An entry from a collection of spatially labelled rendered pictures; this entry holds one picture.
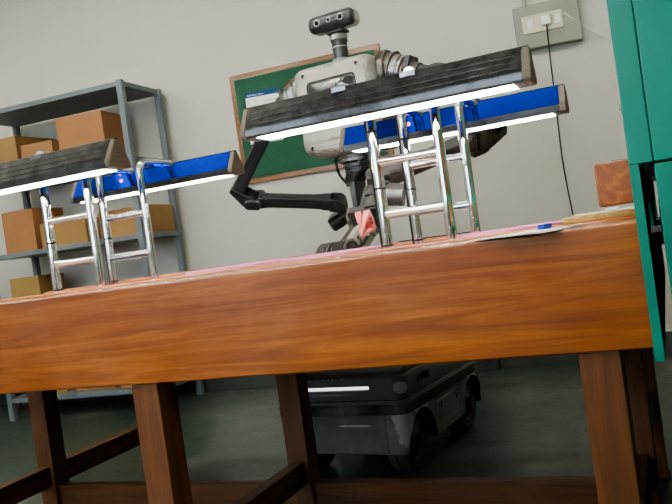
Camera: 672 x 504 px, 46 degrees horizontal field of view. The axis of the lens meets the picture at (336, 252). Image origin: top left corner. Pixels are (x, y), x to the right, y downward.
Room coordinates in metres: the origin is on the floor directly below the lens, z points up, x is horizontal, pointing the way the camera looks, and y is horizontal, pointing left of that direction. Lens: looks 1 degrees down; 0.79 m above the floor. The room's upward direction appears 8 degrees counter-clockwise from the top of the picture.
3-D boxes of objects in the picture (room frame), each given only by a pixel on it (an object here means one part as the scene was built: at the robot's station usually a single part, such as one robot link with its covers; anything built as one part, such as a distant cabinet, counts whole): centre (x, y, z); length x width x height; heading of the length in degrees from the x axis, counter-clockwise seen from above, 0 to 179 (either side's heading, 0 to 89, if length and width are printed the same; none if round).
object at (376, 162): (1.68, -0.16, 0.90); 0.20 x 0.19 x 0.45; 67
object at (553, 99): (2.12, -0.35, 1.08); 0.62 x 0.08 x 0.07; 67
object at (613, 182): (1.38, -0.51, 0.83); 0.30 x 0.06 x 0.07; 157
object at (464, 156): (2.05, -0.31, 0.90); 0.20 x 0.19 x 0.45; 67
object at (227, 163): (2.50, 0.54, 1.08); 0.62 x 0.08 x 0.07; 67
